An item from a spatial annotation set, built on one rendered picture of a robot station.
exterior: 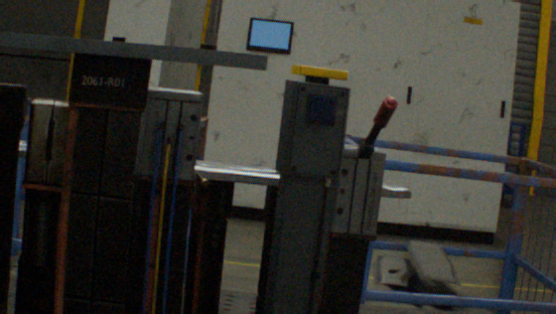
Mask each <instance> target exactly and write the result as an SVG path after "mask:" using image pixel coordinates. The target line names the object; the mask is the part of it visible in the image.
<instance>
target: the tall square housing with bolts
mask: <svg viewBox="0 0 556 314"><path fill-rule="evenodd" d="M204 101H205V95H204V94H203V93H200V92H197V91H193V90H185V89H178V88H171V89H169V88H161V87H152V86H149V87H148V96H147V105H146V109H144V113H142V117H141V125H140V134H139V143H138V152H137V161H136V169H135V175H136V177H137V179H138V187H137V195H136V213H135V222H134V230H133V233H134V239H133V247H132V252H133V255H129V260H128V268H127V271H128V277H127V285H126V290H127V293H126V301H125V307H126V309H125V314H181V311H182V304H183V296H184V295H183V287H184V280H185V269H184V268H183V266H182V260H183V251H184V242H185V234H186V233H185V226H186V217H187V208H188V200H189V191H190V186H194V185H195V183H196V181H195V166H196V158H197V149H198V140H199V132H200V125H201V123H202V114H203V106H204V105H203V103H204Z"/></svg>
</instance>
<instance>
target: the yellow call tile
mask: <svg viewBox="0 0 556 314"><path fill-rule="evenodd" d="M291 74H295V75H304V76H308V81H307V82H314V83H323V84H330V79H337V80H344V81H346V80H348V72H346V71H338V70H330V69H322V68H314V67H311V66H305V65H292V67H291Z"/></svg>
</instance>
